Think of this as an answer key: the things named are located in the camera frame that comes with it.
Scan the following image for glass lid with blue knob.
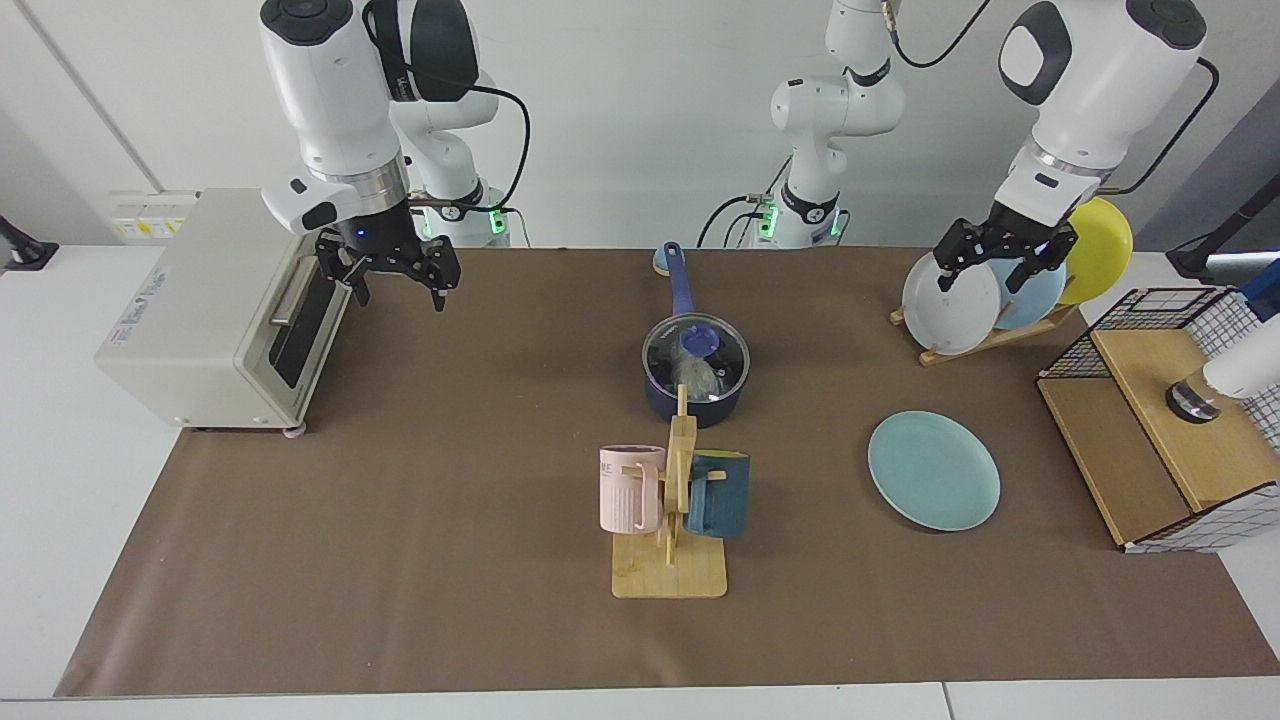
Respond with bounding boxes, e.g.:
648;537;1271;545
645;313;749;401

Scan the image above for white vermicelli bundle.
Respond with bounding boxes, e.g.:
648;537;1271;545
670;355;731;399

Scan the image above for light blue plate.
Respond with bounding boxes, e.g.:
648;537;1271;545
988;252;1068;331

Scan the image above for pale grey plate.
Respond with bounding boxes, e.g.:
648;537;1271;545
901;248;1003;356

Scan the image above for wooden plate rack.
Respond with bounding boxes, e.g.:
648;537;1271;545
890;303;1081;367

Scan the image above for yellow plate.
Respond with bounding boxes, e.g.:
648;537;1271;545
1058;197;1134;306

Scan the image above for teal plate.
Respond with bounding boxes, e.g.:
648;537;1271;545
867;411;1002;532

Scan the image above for pale toaster oven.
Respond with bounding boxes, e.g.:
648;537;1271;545
95;188;361;439

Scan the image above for black pole stand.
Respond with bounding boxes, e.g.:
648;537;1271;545
1165;195;1280;281

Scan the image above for white cylindrical device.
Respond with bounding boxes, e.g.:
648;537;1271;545
1165;318;1280;424

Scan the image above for blue object at edge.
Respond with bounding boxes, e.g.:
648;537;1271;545
1240;258;1280;321

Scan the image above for pink ribbed cup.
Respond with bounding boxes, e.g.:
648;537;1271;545
599;445;668;536

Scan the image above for dark teal cup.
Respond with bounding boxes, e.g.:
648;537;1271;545
685;452;751;541

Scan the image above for brown table cloth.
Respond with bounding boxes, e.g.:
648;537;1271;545
55;247;1280;698

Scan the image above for black clamp stand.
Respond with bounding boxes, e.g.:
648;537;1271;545
0;215;59;272

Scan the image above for wooden cup stand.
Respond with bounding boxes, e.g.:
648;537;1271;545
611;384;729;600

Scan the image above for white wall socket panel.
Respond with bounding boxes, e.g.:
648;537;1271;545
108;190;201;241

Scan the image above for black arm base cable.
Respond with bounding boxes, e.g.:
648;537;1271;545
697;160;791;249

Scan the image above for wire basket with wooden floor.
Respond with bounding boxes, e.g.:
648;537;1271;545
1036;287;1280;554

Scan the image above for dark blue handled pot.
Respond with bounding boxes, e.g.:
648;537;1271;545
642;241;751;426

